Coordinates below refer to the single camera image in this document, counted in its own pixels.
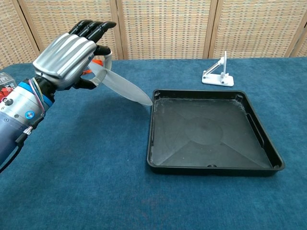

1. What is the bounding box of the blue table cloth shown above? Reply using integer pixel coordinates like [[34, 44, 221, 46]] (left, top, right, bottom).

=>
[[0, 57, 307, 230]]

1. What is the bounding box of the woven bamboo folding screen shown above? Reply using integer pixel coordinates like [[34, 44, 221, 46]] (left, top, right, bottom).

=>
[[0, 0, 307, 70]]

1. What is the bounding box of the black square plastic tray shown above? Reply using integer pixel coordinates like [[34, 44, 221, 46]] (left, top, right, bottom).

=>
[[146, 89, 285, 177]]

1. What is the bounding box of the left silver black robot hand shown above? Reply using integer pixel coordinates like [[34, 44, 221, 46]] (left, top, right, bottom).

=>
[[33, 20, 117, 91]]

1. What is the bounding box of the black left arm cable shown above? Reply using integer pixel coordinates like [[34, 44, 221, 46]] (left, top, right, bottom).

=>
[[0, 126, 33, 173]]

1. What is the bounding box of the white round plate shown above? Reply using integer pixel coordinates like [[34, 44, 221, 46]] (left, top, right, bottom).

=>
[[88, 61, 154, 106]]

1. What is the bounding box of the white phone stand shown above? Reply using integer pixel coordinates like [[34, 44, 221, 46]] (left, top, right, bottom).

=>
[[201, 50, 235, 87]]

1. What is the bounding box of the red black packaged box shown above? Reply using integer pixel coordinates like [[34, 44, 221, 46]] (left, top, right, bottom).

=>
[[0, 71, 17, 104]]

